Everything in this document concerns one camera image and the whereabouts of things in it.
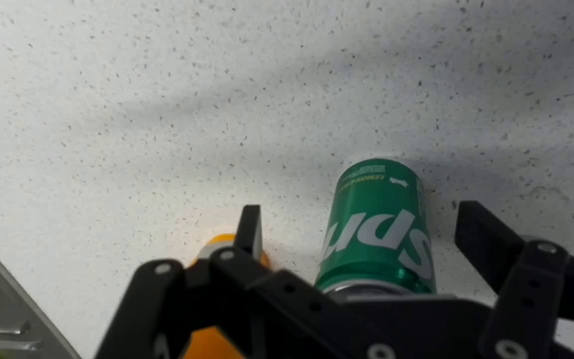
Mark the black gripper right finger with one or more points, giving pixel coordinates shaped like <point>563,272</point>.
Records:
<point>533,282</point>

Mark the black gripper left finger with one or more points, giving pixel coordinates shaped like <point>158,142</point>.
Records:
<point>262,314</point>

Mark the green Sprite can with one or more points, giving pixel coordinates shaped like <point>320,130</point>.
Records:
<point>377,232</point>

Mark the stainless steel sink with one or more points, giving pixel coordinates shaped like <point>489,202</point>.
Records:
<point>25,328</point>

